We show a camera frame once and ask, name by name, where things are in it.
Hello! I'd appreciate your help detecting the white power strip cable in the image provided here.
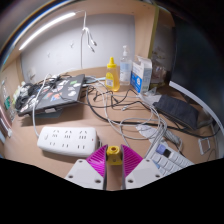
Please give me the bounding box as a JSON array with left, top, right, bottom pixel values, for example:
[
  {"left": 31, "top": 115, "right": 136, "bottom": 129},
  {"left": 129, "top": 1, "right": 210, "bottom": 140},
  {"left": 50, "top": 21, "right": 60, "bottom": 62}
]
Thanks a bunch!
[{"left": 31, "top": 73, "right": 54, "bottom": 138}]

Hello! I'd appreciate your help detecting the white power strip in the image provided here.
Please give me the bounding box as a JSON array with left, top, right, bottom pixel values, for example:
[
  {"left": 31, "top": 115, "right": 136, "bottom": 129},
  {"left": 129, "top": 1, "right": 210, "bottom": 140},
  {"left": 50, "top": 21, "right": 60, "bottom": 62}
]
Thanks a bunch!
[{"left": 36, "top": 125, "right": 100, "bottom": 159}]

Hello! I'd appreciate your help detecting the black fabric pouch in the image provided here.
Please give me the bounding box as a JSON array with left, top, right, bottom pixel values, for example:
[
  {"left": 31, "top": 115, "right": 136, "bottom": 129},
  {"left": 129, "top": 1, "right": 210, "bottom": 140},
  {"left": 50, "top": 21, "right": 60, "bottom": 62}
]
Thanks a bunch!
[{"left": 153, "top": 94, "right": 200, "bottom": 130}]

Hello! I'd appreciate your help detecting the clear pump bottle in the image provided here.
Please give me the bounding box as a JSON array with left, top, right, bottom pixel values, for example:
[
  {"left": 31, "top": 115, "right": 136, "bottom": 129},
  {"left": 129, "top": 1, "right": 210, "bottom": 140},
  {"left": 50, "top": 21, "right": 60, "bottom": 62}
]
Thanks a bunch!
[{"left": 119, "top": 45, "right": 133, "bottom": 87}]

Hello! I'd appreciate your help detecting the clear bottle with green label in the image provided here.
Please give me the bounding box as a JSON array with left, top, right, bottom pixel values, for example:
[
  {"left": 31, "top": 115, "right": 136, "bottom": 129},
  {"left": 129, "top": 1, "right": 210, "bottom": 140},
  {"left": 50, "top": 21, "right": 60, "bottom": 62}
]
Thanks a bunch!
[{"left": 1, "top": 79, "right": 16, "bottom": 121}]

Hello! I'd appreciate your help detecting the crumpled white tissue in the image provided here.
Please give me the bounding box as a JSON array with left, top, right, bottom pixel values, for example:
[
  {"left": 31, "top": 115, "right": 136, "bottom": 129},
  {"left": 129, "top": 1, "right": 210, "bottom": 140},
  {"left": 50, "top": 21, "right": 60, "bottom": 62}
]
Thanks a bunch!
[{"left": 13, "top": 84, "right": 28, "bottom": 101}]

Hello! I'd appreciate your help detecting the dark laptop with stickers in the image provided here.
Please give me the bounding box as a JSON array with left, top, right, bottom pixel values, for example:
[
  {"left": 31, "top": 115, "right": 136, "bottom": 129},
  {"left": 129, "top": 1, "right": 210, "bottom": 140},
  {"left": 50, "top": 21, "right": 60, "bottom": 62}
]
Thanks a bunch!
[{"left": 17, "top": 73, "right": 86, "bottom": 118}]

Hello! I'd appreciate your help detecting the black cable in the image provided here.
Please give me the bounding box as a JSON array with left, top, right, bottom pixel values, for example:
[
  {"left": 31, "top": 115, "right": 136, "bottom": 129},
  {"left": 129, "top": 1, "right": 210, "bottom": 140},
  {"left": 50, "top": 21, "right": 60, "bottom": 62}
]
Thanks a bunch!
[{"left": 84, "top": 84, "right": 221, "bottom": 138}]

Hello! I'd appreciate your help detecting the hanging white cable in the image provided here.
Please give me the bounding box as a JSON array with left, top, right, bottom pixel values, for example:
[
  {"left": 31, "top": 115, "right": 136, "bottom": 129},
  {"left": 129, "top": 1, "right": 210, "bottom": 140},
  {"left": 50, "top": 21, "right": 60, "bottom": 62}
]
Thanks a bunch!
[{"left": 79, "top": 10, "right": 98, "bottom": 70}]

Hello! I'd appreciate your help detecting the yellow charger block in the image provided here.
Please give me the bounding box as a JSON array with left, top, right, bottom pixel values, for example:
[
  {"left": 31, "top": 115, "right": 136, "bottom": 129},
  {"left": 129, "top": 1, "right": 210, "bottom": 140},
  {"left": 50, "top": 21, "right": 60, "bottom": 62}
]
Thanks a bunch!
[{"left": 106, "top": 145, "right": 123, "bottom": 166}]

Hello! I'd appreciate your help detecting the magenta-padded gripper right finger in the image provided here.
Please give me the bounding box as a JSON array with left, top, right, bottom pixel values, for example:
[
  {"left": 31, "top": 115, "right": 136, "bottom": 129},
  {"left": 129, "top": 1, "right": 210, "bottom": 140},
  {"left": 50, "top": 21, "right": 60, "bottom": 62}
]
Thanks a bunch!
[{"left": 120, "top": 144, "right": 164, "bottom": 190}]

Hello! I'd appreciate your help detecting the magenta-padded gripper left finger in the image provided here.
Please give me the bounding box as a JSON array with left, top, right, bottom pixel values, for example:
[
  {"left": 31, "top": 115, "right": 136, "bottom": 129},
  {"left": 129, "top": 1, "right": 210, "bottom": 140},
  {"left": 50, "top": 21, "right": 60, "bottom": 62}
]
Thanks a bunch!
[{"left": 64, "top": 144, "right": 109, "bottom": 191}]

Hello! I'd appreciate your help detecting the dark computer monitor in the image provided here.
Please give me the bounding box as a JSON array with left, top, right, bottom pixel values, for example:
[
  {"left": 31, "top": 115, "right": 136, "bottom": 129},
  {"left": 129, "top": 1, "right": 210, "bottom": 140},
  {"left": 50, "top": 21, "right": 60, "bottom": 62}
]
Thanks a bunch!
[{"left": 168, "top": 16, "right": 224, "bottom": 134}]

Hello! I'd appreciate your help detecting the white led light bar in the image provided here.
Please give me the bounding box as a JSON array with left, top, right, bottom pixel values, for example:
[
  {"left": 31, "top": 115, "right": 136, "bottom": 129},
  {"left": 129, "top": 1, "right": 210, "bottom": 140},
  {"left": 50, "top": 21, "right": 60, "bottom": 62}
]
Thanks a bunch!
[{"left": 18, "top": 11, "right": 77, "bottom": 52}]

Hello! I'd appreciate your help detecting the yellow squeeze bottle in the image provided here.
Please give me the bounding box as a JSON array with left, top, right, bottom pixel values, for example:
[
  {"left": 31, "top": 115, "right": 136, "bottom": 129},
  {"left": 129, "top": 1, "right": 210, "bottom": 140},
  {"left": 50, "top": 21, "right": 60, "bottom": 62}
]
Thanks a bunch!
[{"left": 105, "top": 56, "right": 121, "bottom": 93}]

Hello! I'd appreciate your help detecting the blue and white carton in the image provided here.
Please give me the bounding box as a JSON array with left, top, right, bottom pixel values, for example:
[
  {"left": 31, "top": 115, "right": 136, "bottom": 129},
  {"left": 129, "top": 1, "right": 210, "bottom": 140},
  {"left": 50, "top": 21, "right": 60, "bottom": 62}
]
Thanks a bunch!
[{"left": 130, "top": 55, "right": 153, "bottom": 95}]

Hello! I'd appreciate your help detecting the small silver stand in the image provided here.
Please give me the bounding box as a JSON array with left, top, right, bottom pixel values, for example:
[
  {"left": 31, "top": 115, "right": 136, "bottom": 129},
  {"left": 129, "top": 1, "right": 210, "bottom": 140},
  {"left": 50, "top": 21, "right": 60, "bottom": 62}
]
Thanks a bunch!
[{"left": 198, "top": 137, "right": 212, "bottom": 155}]

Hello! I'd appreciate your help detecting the grey cable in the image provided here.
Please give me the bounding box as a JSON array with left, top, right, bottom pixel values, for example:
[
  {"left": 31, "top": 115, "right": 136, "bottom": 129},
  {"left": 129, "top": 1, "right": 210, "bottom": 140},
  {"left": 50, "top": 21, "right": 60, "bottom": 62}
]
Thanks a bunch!
[{"left": 99, "top": 79, "right": 183, "bottom": 158}]

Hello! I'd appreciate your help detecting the black headphones heap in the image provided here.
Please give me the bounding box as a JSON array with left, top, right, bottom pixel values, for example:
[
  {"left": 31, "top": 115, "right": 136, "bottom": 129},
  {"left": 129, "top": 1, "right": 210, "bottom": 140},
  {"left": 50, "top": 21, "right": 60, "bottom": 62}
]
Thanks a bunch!
[{"left": 14, "top": 81, "right": 41, "bottom": 109}]

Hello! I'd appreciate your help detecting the white wall socket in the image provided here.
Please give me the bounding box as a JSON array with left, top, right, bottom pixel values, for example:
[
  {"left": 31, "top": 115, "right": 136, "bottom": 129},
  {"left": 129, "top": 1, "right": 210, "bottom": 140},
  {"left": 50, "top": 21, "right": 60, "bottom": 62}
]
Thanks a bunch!
[{"left": 28, "top": 68, "right": 38, "bottom": 79}]

